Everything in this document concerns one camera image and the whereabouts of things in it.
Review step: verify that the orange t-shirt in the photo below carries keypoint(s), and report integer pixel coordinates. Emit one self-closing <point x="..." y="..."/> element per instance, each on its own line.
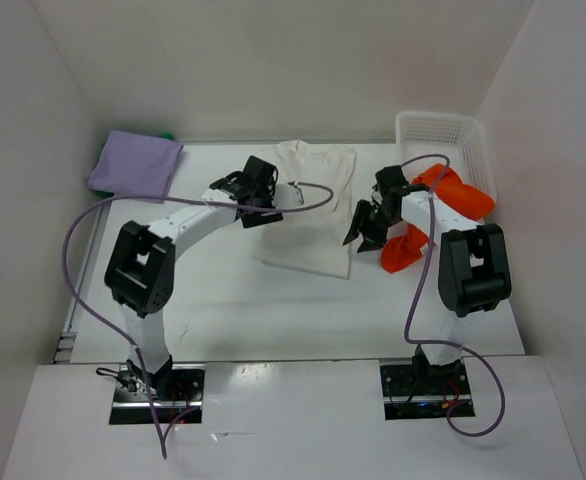
<point x="402" y="251"/>

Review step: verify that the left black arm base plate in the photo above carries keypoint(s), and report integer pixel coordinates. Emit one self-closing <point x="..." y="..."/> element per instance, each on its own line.
<point x="181" y="400"/>

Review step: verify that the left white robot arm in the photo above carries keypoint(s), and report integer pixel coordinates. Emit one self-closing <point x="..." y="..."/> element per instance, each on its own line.
<point x="141" y="270"/>

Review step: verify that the white plastic basket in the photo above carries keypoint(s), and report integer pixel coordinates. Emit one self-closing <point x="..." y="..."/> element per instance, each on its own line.
<point x="458" y="137"/>

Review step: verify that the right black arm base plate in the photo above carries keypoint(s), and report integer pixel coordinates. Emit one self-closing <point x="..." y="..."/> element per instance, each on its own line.
<point x="410" y="393"/>

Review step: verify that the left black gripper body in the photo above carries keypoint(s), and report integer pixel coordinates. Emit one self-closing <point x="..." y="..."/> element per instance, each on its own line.
<point x="256" y="220"/>

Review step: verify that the white t-shirt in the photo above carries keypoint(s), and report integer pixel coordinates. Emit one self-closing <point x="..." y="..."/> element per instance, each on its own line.
<point x="313" y="241"/>

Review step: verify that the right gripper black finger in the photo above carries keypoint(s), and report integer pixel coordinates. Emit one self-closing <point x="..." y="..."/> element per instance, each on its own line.
<point x="359" y="217"/>
<point x="372" y="241"/>

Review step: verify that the green t-shirt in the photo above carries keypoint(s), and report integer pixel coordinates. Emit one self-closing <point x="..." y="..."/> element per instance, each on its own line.
<point x="165" y="135"/>

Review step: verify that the purple t-shirt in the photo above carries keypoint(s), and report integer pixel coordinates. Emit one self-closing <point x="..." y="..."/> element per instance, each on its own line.
<point x="133" y="167"/>

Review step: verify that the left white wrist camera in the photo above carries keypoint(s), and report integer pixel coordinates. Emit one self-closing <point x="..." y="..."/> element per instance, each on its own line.
<point x="287" y="196"/>

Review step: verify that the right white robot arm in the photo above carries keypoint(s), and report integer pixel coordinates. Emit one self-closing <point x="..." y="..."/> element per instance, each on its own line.
<point x="437" y="217"/>

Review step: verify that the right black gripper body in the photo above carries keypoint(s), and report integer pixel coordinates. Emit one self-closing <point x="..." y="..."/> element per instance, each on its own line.
<point x="379" y="220"/>

